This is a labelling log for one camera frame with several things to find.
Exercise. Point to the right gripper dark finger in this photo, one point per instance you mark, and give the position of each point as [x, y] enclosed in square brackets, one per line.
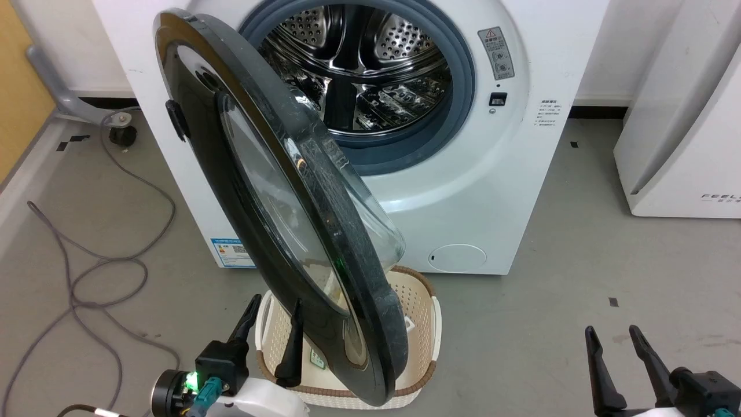
[653, 365]
[601, 373]

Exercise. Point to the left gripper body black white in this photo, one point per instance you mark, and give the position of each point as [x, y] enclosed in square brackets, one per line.
[226, 362]

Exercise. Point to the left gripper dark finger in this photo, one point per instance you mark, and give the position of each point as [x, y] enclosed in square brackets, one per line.
[293, 347]
[249, 318]

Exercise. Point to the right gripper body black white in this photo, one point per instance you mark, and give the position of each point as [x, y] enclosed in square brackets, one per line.
[709, 394]

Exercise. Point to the black round glass washer door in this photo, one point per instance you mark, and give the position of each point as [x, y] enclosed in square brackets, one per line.
[194, 150]

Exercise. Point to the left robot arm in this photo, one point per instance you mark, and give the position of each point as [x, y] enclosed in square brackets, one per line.
[168, 397]

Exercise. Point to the white front-load washing machine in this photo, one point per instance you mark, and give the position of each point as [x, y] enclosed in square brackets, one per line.
[492, 191]

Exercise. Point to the black door latch slot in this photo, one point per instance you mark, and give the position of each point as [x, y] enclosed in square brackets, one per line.
[498, 99]

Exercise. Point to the grey rubber door gasket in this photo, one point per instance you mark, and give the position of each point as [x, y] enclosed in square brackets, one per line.
[463, 87]

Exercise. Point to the green white basket sticker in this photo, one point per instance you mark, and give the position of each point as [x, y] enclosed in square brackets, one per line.
[316, 359]

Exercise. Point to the blue energy label sticker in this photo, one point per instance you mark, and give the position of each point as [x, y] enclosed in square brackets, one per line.
[231, 253]

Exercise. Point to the cream plastic laundry basket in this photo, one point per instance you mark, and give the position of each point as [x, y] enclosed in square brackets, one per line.
[418, 307]

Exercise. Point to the black caster wheel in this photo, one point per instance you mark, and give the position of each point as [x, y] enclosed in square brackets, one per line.
[123, 136]

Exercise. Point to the white standing appliance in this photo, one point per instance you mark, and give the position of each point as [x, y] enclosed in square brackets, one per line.
[683, 145]

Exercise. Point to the small printed text label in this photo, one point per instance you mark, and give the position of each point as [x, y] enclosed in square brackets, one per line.
[546, 113]

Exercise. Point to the grey metal stand leg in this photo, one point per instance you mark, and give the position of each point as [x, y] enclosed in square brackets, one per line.
[69, 104]

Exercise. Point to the stainless steel washer drum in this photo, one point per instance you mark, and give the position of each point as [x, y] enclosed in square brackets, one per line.
[359, 58]

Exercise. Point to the yellow wooden panel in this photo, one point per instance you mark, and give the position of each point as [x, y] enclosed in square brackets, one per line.
[20, 87]

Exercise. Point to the grey warning sticker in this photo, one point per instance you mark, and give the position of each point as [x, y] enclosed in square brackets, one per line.
[496, 53]

